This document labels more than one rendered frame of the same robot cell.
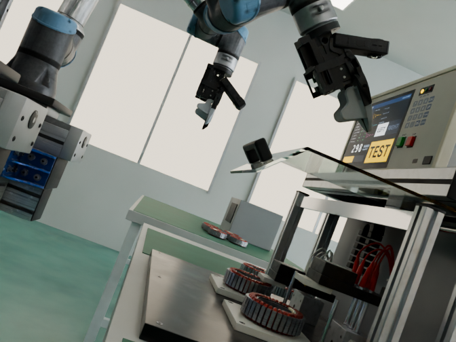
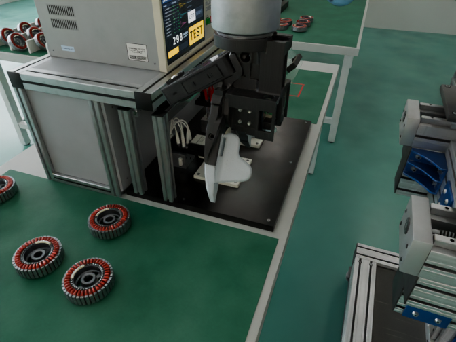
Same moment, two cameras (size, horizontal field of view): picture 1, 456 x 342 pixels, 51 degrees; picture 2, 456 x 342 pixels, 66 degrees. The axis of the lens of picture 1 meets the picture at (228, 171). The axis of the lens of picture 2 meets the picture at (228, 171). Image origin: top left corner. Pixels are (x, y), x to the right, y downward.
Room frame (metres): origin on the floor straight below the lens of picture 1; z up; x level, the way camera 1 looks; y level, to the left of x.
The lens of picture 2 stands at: (1.93, 0.31, 1.46)
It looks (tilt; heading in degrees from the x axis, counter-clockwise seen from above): 36 degrees down; 207
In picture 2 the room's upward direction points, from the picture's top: straight up
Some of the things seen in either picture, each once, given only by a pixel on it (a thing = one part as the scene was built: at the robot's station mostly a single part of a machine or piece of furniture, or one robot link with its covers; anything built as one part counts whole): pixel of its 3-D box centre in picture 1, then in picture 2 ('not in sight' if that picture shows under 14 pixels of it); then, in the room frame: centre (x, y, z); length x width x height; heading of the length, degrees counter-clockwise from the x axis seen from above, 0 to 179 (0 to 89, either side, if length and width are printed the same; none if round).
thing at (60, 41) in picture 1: (49, 34); not in sight; (1.32, 0.59, 1.20); 0.13 x 0.12 x 0.14; 14
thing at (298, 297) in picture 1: (305, 306); (183, 155); (1.12, -0.28, 0.80); 0.08 x 0.05 x 0.06; 7
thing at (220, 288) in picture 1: (243, 293); (223, 168); (1.10, -0.13, 0.78); 0.15 x 0.15 x 0.01; 7
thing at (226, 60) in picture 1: (224, 63); (246, 11); (1.55, 0.14, 1.37); 0.08 x 0.08 x 0.05
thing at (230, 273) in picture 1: (248, 283); not in sight; (1.10, -0.14, 0.80); 0.11 x 0.11 x 0.04
